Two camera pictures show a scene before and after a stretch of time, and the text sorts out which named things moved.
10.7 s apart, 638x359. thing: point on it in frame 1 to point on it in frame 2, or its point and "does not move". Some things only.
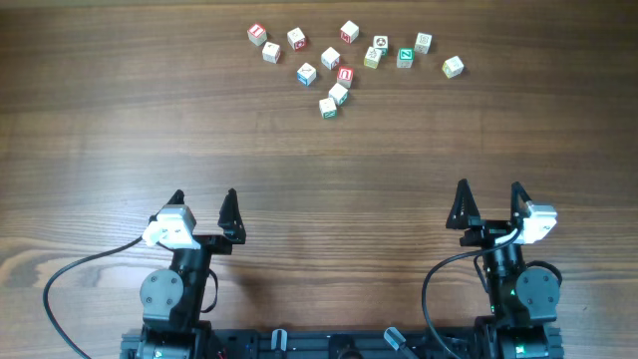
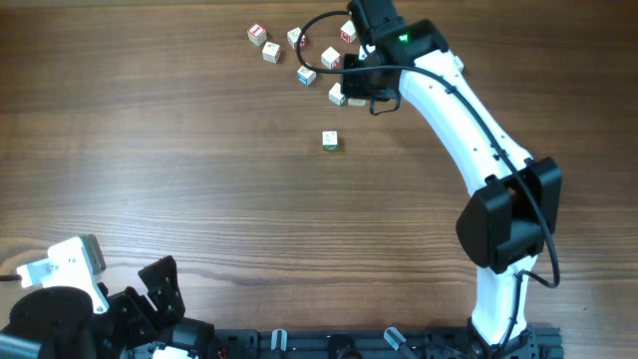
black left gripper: x=227 y=221 to x=164 y=294
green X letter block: x=327 y=109 to x=330 y=140
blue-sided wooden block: x=306 y=74 does not move
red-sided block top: x=349 y=32 does not move
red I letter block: x=257 y=34 does not move
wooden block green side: x=339 y=94 does not move
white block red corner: x=330 y=58 does not move
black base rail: x=338 y=343 does not move
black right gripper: x=485 y=229 to x=351 y=89
